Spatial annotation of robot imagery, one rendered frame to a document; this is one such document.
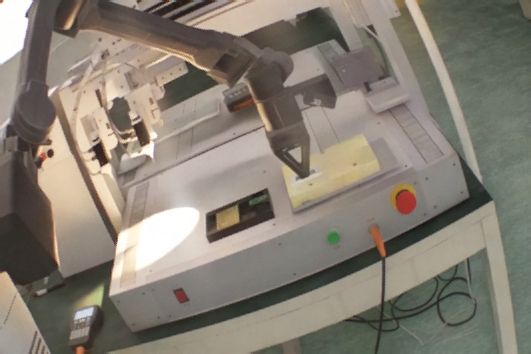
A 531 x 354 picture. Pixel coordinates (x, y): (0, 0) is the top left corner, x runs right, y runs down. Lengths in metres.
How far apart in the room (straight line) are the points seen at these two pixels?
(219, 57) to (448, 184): 0.47
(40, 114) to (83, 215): 1.01
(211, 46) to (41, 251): 0.68
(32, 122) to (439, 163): 0.80
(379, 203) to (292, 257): 0.17
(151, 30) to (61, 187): 0.71
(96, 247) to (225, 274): 0.61
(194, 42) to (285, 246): 0.38
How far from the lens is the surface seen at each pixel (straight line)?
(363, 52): 1.89
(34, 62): 1.13
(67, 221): 2.01
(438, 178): 1.48
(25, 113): 0.99
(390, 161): 1.51
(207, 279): 1.49
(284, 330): 1.50
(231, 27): 1.79
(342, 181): 1.49
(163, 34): 1.40
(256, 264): 1.48
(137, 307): 1.54
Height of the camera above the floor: 1.41
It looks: 18 degrees down
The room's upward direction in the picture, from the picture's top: 24 degrees counter-clockwise
